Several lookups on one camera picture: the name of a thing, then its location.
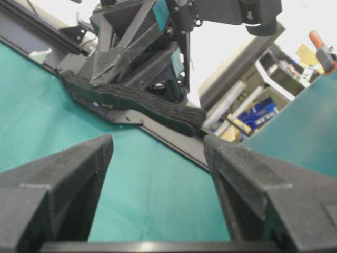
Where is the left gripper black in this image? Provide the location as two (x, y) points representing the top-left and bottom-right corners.
(78, 1), (200, 105)

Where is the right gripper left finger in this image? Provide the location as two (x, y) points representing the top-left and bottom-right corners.
(1, 134), (113, 252)

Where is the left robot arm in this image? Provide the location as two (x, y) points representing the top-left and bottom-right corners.
(78, 1), (282, 103)

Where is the black aluminium table rail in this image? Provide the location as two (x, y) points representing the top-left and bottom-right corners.
(1, 1), (208, 169)

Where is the orange handled clamp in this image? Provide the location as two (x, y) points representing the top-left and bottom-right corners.
(309, 30), (336, 74)

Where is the black velcro strap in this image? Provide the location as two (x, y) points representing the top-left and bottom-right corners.
(61, 70), (207, 137)

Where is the blue cardboard box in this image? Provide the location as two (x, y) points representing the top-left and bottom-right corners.
(227, 98), (278, 137)

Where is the grey storage shelf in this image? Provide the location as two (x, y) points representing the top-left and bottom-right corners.
(255, 43), (311, 101)

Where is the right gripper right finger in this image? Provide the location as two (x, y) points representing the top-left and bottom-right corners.
(203, 135), (336, 252)

